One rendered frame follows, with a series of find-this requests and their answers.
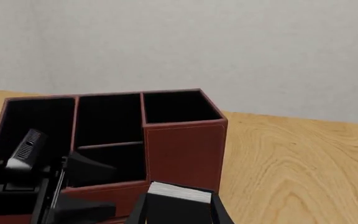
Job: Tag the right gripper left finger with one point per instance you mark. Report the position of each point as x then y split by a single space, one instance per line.
138 210

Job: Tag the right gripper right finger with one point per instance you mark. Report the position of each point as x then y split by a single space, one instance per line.
222 211

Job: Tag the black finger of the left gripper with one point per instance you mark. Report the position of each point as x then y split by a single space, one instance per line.
89 169
85 208

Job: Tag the red-brown desk caddy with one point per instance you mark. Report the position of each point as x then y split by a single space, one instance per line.
183 151

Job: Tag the black book with white pages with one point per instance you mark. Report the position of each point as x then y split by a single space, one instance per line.
179 206

